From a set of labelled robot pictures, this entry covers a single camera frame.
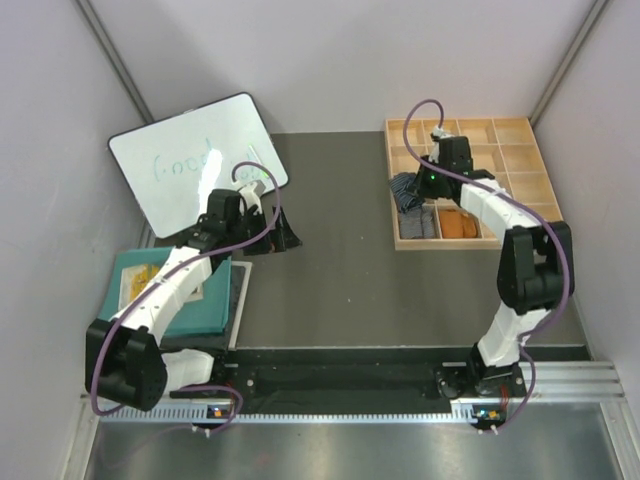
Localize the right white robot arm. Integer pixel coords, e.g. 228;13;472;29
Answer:
410;132;575;396

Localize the dark blue striped underwear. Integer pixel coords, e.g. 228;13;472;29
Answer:
389;172;424;213

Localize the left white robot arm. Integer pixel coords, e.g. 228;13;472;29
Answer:
85;181;302;416

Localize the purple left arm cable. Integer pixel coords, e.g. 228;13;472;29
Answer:
89;161;280;431

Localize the wooden compartment tray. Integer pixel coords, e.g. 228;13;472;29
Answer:
391;117;563;251

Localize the grey striped underwear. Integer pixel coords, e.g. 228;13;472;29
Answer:
398;208;436;240

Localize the teal folder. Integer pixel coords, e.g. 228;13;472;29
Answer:
98;247;231;339

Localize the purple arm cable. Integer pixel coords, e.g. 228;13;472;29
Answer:
89;161;280;431
402;99;574;431

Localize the yellow picture book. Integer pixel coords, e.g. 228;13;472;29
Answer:
119;263;205;306

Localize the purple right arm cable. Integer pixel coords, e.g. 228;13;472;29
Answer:
402;99;574;431

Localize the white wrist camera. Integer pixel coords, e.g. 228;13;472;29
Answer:
237;180;266;214
430;126;454;143

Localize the green marker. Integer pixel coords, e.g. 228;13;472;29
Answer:
247;144;268;180

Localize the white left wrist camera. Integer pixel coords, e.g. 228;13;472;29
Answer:
237;180;266;214

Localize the white whiteboard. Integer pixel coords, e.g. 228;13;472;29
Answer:
108;92;289;239

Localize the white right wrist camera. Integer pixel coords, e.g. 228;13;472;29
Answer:
430;126;454;143

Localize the orange underwear white waistband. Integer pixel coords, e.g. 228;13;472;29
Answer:
438;209;478;239

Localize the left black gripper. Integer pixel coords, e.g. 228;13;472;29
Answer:
227;205;301;256

